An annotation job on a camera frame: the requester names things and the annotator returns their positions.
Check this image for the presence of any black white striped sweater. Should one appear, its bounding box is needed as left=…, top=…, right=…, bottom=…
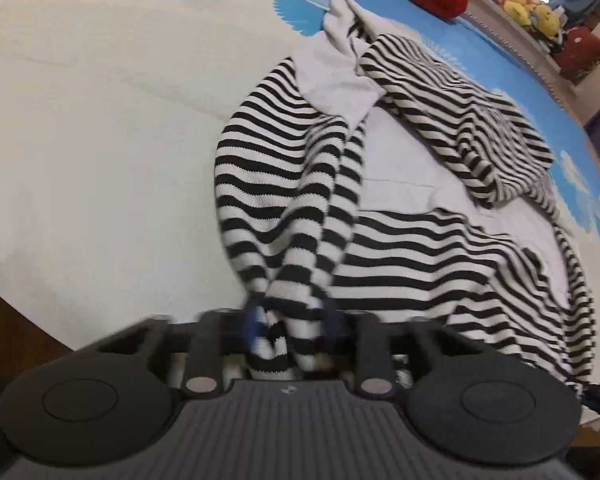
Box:
left=214, top=0, right=595, bottom=390

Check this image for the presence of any blue white patterned bedspread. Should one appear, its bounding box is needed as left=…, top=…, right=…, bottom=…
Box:
left=0, top=0, right=600, bottom=356

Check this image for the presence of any dark red cushion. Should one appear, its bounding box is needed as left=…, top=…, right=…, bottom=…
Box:
left=553, top=25, right=600, bottom=84

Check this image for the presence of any yellow plush toys pile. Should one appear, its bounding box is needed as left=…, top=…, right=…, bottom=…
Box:
left=496, top=0, right=562, bottom=40

